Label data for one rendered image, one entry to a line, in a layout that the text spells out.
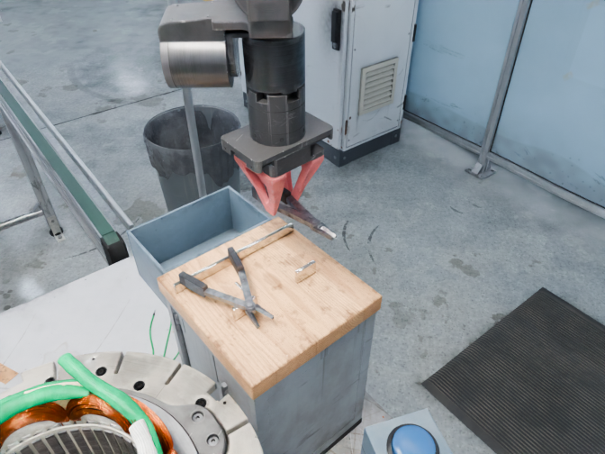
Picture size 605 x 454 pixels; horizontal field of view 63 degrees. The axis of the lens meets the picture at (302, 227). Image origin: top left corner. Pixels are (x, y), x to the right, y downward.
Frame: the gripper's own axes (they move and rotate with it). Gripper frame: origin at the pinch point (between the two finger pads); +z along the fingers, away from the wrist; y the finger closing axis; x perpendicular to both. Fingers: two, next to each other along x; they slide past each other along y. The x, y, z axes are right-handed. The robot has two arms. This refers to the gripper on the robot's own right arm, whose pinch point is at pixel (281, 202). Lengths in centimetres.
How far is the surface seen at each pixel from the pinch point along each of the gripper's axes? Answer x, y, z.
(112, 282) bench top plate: -41, 12, 38
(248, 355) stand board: 9.0, 12.0, 8.9
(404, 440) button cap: 25.1, 5.8, 10.8
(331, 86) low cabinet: -135, -138, 77
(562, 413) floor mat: 28, -89, 116
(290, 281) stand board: 3.5, 1.8, 9.2
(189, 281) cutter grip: -1.8, 12.2, 6.2
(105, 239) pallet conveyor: -57, 7, 41
